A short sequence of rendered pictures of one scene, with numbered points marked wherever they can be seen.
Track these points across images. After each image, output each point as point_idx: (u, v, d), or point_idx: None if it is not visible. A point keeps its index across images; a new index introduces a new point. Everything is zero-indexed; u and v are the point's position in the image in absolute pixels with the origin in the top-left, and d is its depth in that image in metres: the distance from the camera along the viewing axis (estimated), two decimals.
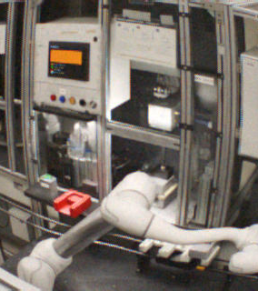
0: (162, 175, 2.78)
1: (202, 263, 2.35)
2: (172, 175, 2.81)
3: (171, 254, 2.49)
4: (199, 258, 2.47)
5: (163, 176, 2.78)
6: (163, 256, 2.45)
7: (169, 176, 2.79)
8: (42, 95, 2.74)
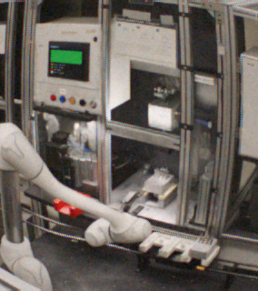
0: (163, 149, 2.73)
1: (202, 263, 2.35)
2: (173, 151, 2.76)
3: (171, 254, 2.49)
4: (199, 258, 2.47)
5: (164, 151, 2.72)
6: (163, 256, 2.45)
7: (170, 152, 2.73)
8: (42, 95, 2.74)
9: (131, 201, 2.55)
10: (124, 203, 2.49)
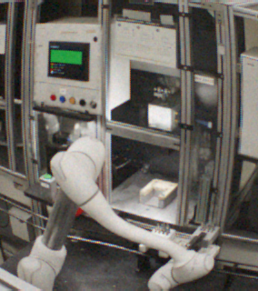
0: (163, 149, 2.73)
1: None
2: (173, 151, 2.76)
3: None
4: None
5: (164, 151, 2.72)
6: (163, 256, 2.45)
7: (170, 152, 2.73)
8: (42, 95, 2.74)
9: (194, 245, 2.26)
10: (188, 246, 2.20)
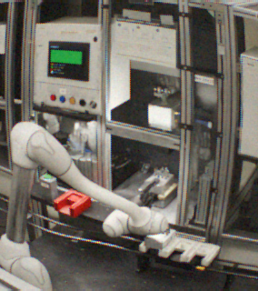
0: (163, 149, 2.73)
1: (202, 263, 2.35)
2: (173, 151, 2.76)
3: (171, 254, 2.49)
4: (199, 258, 2.47)
5: (164, 151, 2.72)
6: (163, 256, 2.45)
7: (170, 152, 2.73)
8: (42, 95, 2.74)
9: (147, 190, 2.69)
10: (140, 191, 2.63)
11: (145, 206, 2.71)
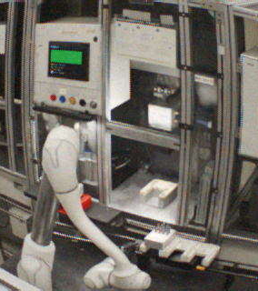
0: (163, 149, 2.73)
1: (202, 263, 2.35)
2: (173, 151, 2.76)
3: (171, 254, 2.49)
4: (199, 258, 2.47)
5: (164, 151, 2.72)
6: (163, 256, 2.45)
7: (170, 152, 2.73)
8: (42, 95, 2.74)
9: (129, 249, 2.44)
10: (123, 248, 2.38)
11: (127, 260, 2.44)
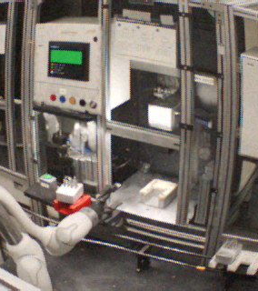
0: (163, 149, 2.73)
1: None
2: (173, 151, 2.76)
3: (237, 267, 2.32)
4: None
5: (164, 151, 2.72)
6: (232, 271, 2.28)
7: (170, 152, 2.73)
8: (42, 95, 2.74)
9: (106, 195, 2.36)
10: (98, 197, 2.30)
11: (104, 217, 2.38)
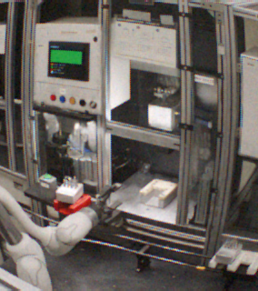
0: (163, 149, 2.73)
1: None
2: (173, 151, 2.76)
3: (237, 267, 2.32)
4: None
5: (164, 151, 2.72)
6: (232, 271, 2.28)
7: (170, 152, 2.73)
8: (42, 95, 2.74)
9: (106, 195, 2.36)
10: (98, 197, 2.30)
11: (104, 217, 2.38)
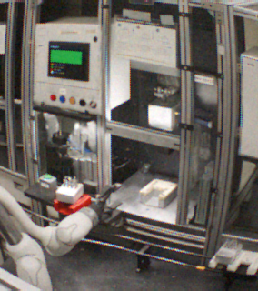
0: (163, 149, 2.73)
1: None
2: (173, 151, 2.76)
3: (237, 267, 2.32)
4: None
5: (164, 151, 2.72)
6: (232, 271, 2.28)
7: (170, 152, 2.73)
8: (42, 95, 2.74)
9: (106, 195, 2.36)
10: (98, 197, 2.30)
11: (104, 217, 2.38)
